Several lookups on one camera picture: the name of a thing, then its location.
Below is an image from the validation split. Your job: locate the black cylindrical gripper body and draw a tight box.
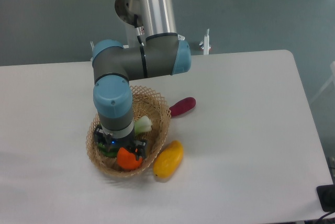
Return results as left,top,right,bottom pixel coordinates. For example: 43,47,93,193
100,130,136,153

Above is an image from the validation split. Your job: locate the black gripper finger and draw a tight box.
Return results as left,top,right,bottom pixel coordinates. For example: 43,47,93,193
127,139,147,161
94,126,109,151

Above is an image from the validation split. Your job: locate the orange fruit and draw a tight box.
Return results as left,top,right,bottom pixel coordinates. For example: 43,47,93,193
116,148,143,171

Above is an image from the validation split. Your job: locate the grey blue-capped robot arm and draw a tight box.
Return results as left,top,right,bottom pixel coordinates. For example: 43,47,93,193
92,0,191,159

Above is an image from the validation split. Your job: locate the woven wicker basket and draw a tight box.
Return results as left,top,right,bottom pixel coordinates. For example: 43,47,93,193
86,85,171,178

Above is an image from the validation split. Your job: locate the green bok choy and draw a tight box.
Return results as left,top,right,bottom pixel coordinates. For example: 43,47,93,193
98,116,152,158

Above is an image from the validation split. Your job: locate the yellow mango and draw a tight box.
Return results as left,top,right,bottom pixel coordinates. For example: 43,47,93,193
153,140,184,179

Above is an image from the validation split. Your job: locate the purple sweet potato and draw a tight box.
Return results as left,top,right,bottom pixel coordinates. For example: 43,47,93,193
170,97,196,117

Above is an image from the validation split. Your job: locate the black device at edge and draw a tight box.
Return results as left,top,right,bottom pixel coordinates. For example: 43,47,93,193
316,184,334,212

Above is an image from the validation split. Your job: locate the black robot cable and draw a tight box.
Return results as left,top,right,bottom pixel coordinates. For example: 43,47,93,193
133,14,146,48

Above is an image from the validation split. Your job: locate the white levelling foot bracket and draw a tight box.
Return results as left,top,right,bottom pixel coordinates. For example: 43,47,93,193
199,28,211,55

